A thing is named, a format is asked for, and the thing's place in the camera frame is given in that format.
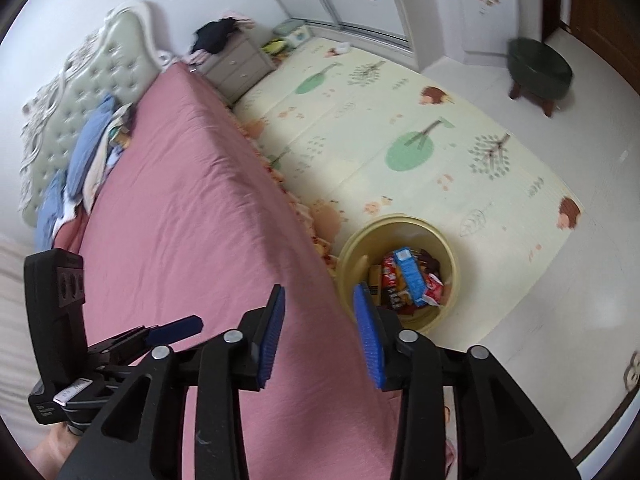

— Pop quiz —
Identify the bed with pink sheet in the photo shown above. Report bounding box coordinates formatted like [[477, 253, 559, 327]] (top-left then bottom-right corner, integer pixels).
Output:
[[55, 62, 451, 480]]

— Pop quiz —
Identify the brown wooden door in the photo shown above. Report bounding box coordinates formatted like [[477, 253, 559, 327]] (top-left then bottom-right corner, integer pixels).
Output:
[[537, 0, 640, 78]]

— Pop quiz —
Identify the yellow plastic bin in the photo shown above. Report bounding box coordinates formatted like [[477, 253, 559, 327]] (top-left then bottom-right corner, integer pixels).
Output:
[[337, 214, 458, 334]]

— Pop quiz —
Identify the tufted green headboard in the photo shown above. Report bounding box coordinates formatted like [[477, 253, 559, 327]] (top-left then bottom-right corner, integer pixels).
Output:
[[17, 0, 173, 221]]

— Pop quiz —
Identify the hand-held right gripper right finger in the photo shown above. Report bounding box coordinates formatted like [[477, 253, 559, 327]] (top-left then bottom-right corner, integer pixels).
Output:
[[352, 282, 583, 480]]

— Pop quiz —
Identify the black clothing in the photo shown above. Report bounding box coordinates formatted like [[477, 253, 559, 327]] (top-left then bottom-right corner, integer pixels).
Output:
[[189, 17, 256, 56]]

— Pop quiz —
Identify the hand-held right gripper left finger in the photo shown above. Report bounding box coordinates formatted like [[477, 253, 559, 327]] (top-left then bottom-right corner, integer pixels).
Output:
[[60, 284, 287, 480]]

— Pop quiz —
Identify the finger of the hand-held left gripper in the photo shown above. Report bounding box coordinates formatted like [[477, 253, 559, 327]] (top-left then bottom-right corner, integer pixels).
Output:
[[89, 315, 203, 369]]

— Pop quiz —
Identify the person's left hand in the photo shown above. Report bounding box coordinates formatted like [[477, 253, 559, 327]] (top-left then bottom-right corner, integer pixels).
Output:
[[27, 425, 83, 478]]

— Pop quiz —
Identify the round dark green stool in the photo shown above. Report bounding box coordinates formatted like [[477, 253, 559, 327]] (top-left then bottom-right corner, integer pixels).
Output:
[[506, 37, 574, 117]]

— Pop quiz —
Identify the large blue folded cloth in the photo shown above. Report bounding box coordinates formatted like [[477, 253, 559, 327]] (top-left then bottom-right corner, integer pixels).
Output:
[[67, 94, 118, 197]]

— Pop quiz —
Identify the grey nightstand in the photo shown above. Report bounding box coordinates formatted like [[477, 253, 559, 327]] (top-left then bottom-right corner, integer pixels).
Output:
[[197, 37, 278, 106]]

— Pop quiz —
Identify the small blue folded cloth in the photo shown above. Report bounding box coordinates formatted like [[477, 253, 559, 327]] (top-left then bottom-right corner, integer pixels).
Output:
[[34, 170, 69, 246]]

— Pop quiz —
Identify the red and white snack packet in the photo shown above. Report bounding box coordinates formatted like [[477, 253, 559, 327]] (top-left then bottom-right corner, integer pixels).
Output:
[[422, 272, 445, 307]]

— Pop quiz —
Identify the cream tree-print play mat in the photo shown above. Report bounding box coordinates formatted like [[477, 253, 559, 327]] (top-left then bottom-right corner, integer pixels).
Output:
[[232, 35, 586, 293]]

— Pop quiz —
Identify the yellow snack packet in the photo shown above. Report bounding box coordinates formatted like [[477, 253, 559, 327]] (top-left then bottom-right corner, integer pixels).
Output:
[[369, 265, 384, 307]]

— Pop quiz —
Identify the white cabinet with flower stickers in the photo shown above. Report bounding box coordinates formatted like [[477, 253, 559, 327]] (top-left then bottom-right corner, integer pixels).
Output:
[[392, 0, 547, 61]]

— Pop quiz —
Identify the storage box with green lid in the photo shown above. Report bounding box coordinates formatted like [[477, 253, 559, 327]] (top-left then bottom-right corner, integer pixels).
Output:
[[272, 19, 313, 49]]

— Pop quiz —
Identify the white sliding-door wardrobe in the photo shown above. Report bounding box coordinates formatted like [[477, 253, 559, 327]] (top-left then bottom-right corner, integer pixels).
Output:
[[247, 0, 416, 54]]

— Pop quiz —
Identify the blue snack packet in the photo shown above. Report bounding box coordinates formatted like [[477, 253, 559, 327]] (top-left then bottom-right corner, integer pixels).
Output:
[[392, 247, 429, 309]]

